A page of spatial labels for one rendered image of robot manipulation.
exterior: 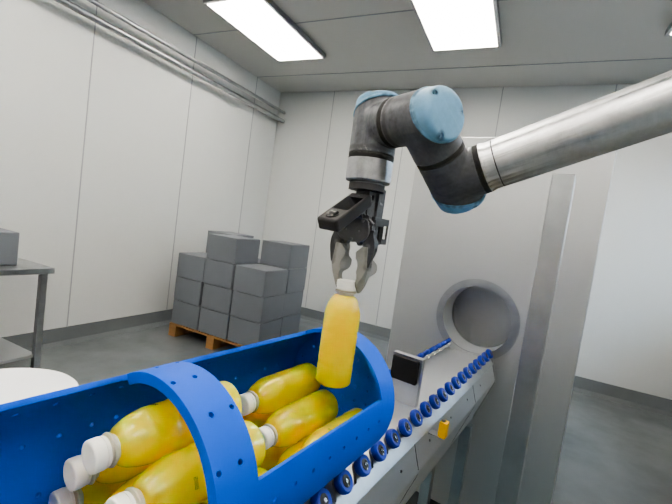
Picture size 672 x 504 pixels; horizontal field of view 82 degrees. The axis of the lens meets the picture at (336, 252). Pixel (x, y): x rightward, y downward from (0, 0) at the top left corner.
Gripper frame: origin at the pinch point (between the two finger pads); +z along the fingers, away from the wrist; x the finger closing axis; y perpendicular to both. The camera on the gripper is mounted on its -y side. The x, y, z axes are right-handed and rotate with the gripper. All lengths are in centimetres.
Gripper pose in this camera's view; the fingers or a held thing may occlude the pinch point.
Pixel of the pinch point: (347, 284)
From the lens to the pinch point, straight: 76.5
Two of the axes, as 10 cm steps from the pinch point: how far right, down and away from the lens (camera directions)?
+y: 5.5, 0.2, 8.3
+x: -8.2, -1.5, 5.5
